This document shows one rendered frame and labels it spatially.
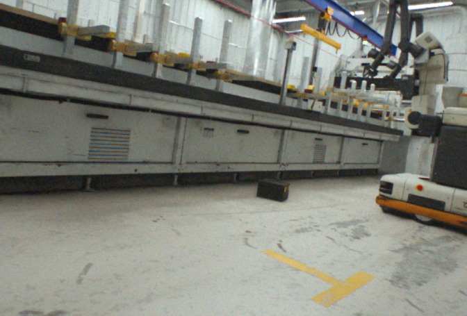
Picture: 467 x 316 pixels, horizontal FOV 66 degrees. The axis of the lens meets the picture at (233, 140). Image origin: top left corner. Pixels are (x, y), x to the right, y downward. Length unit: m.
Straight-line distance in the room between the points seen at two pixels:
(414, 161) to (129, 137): 4.30
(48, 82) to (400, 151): 4.98
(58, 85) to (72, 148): 0.44
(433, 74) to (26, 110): 2.67
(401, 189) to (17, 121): 2.42
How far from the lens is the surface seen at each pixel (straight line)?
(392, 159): 5.90
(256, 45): 7.53
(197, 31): 2.28
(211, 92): 2.32
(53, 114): 2.10
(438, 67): 3.06
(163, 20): 2.13
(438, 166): 2.79
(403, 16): 3.07
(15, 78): 1.81
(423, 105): 3.00
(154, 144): 2.42
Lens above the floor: 0.53
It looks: 4 degrees down
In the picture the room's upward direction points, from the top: 8 degrees clockwise
